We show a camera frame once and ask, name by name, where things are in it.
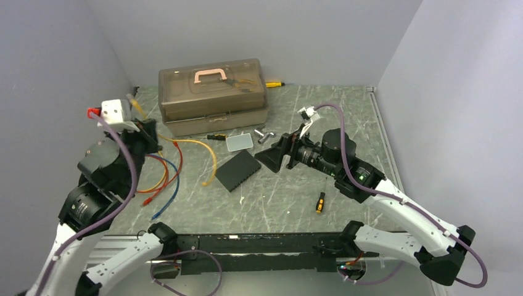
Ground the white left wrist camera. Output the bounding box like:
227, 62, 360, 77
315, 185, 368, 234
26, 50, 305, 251
87, 99, 139, 133

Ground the short red ethernet cable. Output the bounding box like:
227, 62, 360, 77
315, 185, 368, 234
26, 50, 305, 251
161, 141, 184, 193

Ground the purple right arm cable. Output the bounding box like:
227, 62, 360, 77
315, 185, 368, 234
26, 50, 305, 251
313, 102, 489, 289

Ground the blue ethernet cable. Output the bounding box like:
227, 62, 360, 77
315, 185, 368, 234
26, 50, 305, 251
146, 153, 181, 221

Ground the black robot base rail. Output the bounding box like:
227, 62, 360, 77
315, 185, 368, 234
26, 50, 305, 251
146, 222, 365, 275

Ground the small white switch box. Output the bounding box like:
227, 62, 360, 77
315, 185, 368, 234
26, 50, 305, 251
226, 133, 253, 152

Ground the brown translucent toolbox pink handle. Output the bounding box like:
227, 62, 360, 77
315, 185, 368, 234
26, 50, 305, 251
158, 59, 270, 137

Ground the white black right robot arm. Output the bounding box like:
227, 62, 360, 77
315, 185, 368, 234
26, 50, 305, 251
255, 128, 476, 286

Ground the long red ethernet cable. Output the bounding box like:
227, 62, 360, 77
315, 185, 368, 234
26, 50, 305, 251
141, 155, 170, 207

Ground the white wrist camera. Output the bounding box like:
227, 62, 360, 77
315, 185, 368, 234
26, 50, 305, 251
297, 106, 321, 139
87, 99, 139, 133

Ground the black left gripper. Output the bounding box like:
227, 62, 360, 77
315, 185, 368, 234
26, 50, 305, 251
106, 115, 165, 192

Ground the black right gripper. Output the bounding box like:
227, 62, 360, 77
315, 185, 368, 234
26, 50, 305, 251
255, 123, 340, 178

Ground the black network switch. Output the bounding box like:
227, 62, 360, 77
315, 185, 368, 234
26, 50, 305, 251
216, 150, 262, 192

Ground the black yellow screwdriver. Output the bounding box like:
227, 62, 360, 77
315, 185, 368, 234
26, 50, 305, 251
191, 134, 227, 141

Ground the chrome socket adapter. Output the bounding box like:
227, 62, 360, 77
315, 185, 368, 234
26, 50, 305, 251
253, 129, 276, 144

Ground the black orange stubby screwdriver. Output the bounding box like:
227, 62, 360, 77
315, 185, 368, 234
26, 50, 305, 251
315, 192, 326, 214

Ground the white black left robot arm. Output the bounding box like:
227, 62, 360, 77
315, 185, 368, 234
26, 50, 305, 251
27, 119, 178, 295

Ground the yellow handled screwdriver by wall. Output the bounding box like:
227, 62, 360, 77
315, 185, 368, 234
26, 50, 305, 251
265, 81, 286, 88

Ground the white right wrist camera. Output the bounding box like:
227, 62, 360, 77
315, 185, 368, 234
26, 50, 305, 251
297, 106, 321, 139

